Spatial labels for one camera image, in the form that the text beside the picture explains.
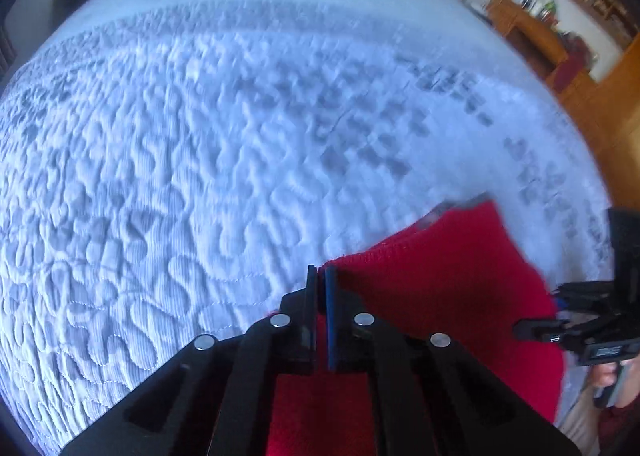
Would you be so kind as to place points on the dark red cloth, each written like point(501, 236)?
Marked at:
point(572, 61)

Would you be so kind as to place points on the person's right hand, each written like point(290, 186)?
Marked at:
point(604, 376)

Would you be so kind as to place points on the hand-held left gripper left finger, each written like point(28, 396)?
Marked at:
point(310, 321)

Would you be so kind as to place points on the wooden wardrobe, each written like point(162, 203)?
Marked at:
point(615, 126)

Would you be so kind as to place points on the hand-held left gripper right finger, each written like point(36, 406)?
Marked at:
point(332, 321)

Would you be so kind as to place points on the light blue quilted bedspread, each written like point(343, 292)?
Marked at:
point(175, 136)

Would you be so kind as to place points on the red knitted sweater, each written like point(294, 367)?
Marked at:
point(450, 281)

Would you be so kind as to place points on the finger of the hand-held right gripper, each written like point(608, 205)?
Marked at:
point(537, 330)
point(582, 292)

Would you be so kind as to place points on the person's beige clothing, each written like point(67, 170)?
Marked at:
point(580, 426)

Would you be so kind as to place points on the wooden dresser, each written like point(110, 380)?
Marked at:
point(525, 31)

